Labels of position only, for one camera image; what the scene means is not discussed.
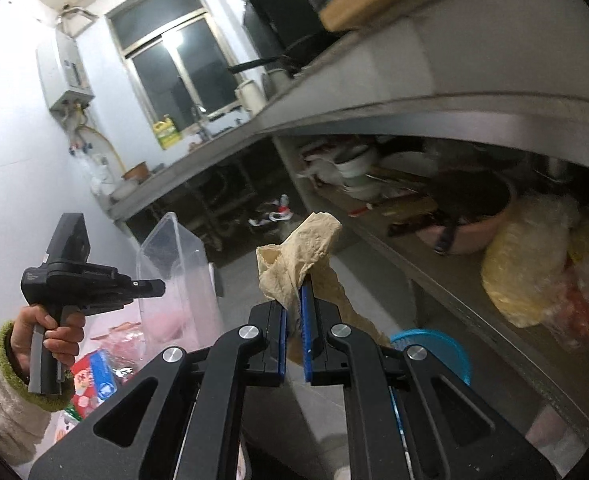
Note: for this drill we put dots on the window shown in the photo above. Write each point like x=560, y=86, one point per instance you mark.
x=189, y=60

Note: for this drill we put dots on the metal exhaust pipe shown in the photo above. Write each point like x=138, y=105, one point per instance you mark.
x=77, y=15

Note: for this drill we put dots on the red and white bottle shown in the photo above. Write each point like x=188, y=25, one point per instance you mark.
x=283, y=207

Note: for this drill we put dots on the black frying pan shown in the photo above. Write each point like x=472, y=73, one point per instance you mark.
x=294, y=55

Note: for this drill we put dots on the pink basin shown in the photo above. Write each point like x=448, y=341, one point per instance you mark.
x=474, y=240

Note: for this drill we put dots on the white jug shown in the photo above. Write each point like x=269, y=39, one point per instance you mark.
x=249, y=95

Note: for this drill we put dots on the perforated grey table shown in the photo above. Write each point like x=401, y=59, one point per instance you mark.
x=424, y=60

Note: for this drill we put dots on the yellow plastic bag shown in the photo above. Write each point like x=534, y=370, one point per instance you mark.
x=519, y=270

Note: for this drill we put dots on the beige cloth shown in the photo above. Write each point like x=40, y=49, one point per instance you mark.
x=304, y=245

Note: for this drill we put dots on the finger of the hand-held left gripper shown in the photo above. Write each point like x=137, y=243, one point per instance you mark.
x=147, y=289

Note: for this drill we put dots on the colourful snack packet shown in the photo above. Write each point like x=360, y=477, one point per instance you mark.
x=92, y=380

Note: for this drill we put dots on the metal faucet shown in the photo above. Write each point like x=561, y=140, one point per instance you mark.
x=202, y=122

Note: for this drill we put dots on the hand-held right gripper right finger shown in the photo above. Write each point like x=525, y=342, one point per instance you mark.
x=307, y=340

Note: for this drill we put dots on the blue plastic basket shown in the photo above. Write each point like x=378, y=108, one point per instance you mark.
x=449, y=355

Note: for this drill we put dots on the stack of white bowls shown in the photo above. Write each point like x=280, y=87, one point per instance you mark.
x=357, y=172

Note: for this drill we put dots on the yellow oil jug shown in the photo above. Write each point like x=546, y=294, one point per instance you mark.
x=167, y=132

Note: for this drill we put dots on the person's left hand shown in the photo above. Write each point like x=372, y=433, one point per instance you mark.
x=24, y=330

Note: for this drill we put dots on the clear plastic container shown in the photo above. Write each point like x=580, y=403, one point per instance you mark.
x=174, y=260

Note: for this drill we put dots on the brown bowl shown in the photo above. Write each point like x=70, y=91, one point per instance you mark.
x=136, y=171

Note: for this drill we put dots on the white water heater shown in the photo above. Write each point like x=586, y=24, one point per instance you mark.
x=64, y=75

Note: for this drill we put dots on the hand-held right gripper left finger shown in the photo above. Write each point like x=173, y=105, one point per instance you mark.
x=283, y=340

